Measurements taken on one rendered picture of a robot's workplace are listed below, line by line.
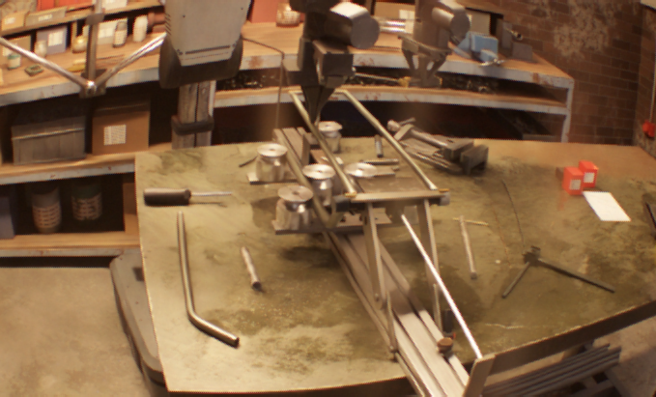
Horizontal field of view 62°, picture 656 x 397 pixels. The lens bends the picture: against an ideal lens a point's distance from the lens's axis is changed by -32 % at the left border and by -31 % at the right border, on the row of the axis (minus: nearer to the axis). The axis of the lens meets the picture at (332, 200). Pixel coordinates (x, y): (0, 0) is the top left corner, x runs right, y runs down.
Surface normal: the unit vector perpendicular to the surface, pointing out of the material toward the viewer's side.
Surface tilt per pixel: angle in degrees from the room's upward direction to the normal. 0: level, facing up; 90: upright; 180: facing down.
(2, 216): 90
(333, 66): 91
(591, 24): 90
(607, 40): 90
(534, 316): 0
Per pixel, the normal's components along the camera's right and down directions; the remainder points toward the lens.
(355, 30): 0.63, 0.41
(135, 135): 0.23, 0.43
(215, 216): 0.07, -0.90
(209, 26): 0.43, 0.42
